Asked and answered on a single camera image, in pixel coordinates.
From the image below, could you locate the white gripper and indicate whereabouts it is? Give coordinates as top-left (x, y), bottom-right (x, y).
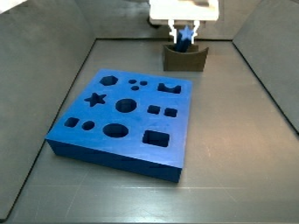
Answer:
top-left (150, 0), bottom-right (221, 44)

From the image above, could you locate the black curved fixture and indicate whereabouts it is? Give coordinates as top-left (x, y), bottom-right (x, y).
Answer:
top-left (163, 45), bottom-right (210, 72)

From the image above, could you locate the blue foam shape board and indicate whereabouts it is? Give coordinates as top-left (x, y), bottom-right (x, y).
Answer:
top-left (46, 69), bottom-right (193, 183)

